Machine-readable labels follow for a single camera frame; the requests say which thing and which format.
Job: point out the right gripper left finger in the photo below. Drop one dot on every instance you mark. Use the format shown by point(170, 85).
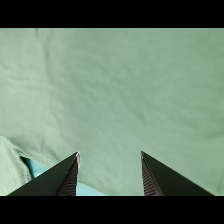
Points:
point(56, 180)

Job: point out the green garment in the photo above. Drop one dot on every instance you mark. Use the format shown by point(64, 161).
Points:
point(116, 93)

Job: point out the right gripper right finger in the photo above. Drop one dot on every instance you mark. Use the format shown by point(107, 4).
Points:
point(166, 183)

